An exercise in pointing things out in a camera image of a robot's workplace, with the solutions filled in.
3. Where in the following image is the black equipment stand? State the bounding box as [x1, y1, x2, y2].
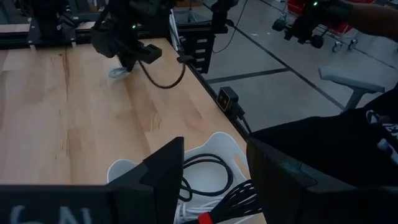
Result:
[18, 0, 77, 47]

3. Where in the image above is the black USB-C cable loop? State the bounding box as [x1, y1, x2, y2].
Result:
[178, 153, 234, 202]

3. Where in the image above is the black slotted rack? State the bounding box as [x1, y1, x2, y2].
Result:
[177, 23, 217, 75]

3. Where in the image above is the small table-edge camera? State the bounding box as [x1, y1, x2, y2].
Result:
[216, 86, 241, 113]

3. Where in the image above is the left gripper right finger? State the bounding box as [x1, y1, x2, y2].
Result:
[247, 138, 318, 224]

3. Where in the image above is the thin black hanging cable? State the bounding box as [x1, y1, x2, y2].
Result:
[213, 0, 249, 54]

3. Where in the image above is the black stand post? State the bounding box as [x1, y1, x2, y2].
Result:
[211, 0, 239, 34]

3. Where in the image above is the black leader arm handle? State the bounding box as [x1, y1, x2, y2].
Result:
[272, 0, 354, 50]

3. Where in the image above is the black braided cable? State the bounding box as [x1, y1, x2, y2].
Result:
[137, 59, 187, 90]

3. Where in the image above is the person's forearm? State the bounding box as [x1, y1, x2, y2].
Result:
[345, 1, 398, 43]

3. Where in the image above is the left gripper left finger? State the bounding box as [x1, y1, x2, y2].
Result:
[107, 136, 185, 224]

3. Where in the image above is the white chair armrest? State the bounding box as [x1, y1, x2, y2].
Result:
[318, 65, 386, 112]

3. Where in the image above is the white plastic bin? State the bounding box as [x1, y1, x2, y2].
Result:
[106, 131, 251, 224]

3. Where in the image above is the person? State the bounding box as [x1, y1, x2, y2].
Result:
[250, 82, 398, 187]

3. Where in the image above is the black cable bundle red tie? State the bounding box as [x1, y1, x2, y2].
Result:
[186, 179, 262, 224]

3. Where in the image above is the white hanging cable bundle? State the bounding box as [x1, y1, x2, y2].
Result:
[169, 9, 182, 52]

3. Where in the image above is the red shopping cart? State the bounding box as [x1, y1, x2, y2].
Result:
[281, 0, 376, 53]

